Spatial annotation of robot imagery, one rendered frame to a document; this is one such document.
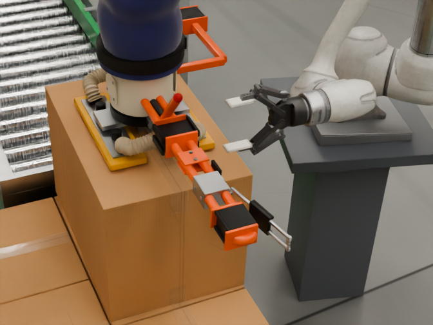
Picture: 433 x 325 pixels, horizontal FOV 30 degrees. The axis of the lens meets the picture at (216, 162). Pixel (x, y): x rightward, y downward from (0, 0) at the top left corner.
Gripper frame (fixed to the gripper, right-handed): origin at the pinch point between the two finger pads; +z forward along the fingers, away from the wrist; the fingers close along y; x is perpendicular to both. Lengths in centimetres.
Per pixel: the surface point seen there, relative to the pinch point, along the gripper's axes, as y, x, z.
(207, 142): 10.7, 9.0, 2.1
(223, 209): -2.9, -31.5, 16.1
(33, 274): 53, 21, 50
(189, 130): -2.1, -1.0, 11.5
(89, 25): 45, 147, -4
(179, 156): -1.8, -9.5, 17.4
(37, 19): 56, 180, 11
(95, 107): 8.7, 32.6, 25.3
